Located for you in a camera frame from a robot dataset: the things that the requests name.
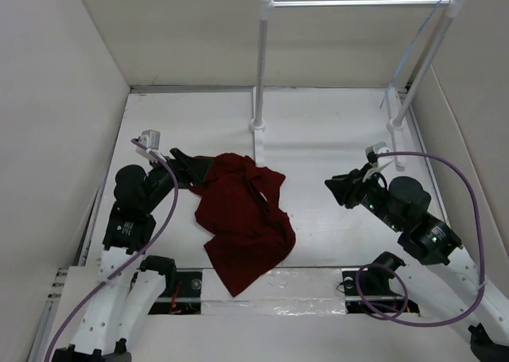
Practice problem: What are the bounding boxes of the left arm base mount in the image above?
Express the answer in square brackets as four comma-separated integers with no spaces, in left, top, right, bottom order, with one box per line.
[141,255,203,315]

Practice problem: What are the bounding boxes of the dark red t shirt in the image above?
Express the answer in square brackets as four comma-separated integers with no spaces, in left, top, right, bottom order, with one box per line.
[192,153,296,297]

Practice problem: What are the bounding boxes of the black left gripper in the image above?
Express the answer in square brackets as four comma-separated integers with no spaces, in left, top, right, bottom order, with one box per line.
[142,147,212,212]

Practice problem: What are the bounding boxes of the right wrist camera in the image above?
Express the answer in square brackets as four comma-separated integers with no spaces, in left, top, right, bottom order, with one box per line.
[363,142,394,181]

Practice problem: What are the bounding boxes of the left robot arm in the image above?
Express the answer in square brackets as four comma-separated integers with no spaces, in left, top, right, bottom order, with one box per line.
[45,146,296,361]

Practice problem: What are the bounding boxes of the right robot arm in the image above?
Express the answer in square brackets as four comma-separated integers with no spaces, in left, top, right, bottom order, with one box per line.
[325,165,508,361]

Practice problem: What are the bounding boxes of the white clothes rack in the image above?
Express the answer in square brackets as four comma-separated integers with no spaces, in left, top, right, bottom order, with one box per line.
[250,0,467,167]

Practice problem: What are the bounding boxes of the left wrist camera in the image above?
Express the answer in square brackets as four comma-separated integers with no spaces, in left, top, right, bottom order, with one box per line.
[135,130,161,155]

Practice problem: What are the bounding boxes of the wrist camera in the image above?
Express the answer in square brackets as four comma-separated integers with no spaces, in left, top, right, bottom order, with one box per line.
[363,142,394,181]
[135,130,161,155]

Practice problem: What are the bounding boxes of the light blue wire hanger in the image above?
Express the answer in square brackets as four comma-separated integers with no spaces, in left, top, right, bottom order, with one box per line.
[379,0,453,109]

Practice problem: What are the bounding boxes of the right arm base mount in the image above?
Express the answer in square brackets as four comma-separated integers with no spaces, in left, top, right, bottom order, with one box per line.
[336,267,420,319]

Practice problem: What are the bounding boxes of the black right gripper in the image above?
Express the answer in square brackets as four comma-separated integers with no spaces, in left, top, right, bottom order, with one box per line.
[324,161,402,231]

